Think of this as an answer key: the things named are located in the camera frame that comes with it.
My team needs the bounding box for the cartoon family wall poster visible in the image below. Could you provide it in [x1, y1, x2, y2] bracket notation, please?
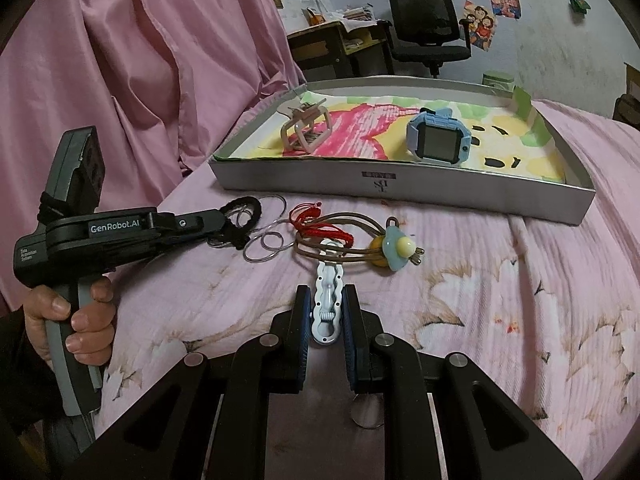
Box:
[459, 1, 498, 52]

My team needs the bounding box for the person's left hand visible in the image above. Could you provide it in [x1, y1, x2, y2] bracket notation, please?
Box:
[22, 276, 117, 362]

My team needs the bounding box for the stack of papers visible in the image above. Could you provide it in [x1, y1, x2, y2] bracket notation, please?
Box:
[300, 4, 382, 27]

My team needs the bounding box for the thin silver bangle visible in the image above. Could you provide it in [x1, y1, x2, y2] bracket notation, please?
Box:
[257, 194, 288, 226]
[260, 230, 297, 254]
[243, 233, 277, 264]

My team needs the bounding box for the red cord pendant necklace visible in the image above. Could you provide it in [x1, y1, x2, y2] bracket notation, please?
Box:
[290, 202, 426, 273]

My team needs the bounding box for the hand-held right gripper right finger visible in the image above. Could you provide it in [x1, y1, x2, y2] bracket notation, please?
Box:
[341, 284, 583, 480]

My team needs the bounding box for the dark storage bag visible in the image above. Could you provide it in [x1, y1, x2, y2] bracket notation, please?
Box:
[614, 95, 640, 126]

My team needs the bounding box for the black hair tie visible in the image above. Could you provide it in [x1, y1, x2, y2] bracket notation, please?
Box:
[219, 196, 264, 251]

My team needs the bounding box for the blue smartwatch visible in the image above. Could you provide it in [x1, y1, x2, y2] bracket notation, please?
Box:
[406, 109, 472, 162]

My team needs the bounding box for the pink curtain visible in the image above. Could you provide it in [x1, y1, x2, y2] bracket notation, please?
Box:
[0, 0, 307, 306]

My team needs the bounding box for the pink floral bedsheet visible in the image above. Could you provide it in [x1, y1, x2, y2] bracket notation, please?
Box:
[95, 77, 640, 480]

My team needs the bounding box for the wooden desk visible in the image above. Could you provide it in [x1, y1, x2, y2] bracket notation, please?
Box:
[286, 17, 396, 81]

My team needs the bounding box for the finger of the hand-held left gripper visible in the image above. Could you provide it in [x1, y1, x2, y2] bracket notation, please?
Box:
[154, 209, 232, 236]
[154, 233, 250, 257]

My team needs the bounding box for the brown cardboard box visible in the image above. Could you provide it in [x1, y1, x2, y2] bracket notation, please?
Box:
[622, 62, 640, 97]

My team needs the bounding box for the green plastic stool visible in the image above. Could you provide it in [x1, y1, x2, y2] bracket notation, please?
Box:
[482, 71, 516, 92]

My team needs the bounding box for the person's left forearm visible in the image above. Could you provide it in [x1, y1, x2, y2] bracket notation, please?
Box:
[0, 310, 57, 436]

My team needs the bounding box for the grey cardboard box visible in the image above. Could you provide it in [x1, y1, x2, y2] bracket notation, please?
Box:
[207, 76, 597, 226]

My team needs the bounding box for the black office chair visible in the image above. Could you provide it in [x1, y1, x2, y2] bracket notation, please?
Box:
[387, 0, 473, 79]

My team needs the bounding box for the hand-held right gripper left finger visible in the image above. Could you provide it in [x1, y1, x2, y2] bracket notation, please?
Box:
[65, 285, 313, 480]

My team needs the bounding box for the beige hair claw clip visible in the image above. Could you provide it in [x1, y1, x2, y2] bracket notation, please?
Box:
[279, 99, 333, 153]

